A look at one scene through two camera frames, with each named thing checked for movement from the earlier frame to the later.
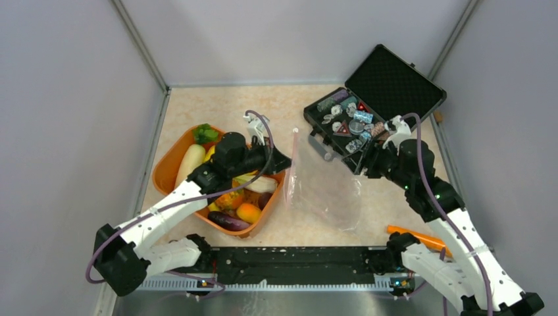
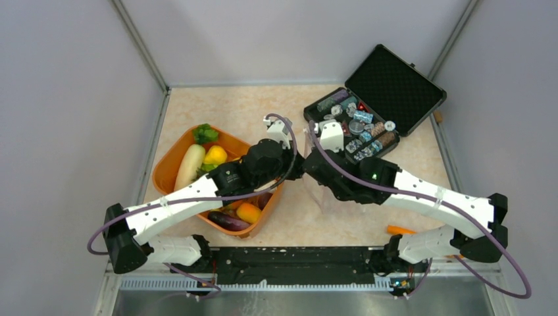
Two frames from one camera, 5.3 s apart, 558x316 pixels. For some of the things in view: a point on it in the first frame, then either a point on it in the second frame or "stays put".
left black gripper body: (261, 158) -> (285, 160)
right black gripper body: (383, 162) -> (339, 193)
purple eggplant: (227, 222) stays put
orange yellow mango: (249, 212) stays put
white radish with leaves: (195, 155) stays put
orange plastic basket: (170, 151) stays put
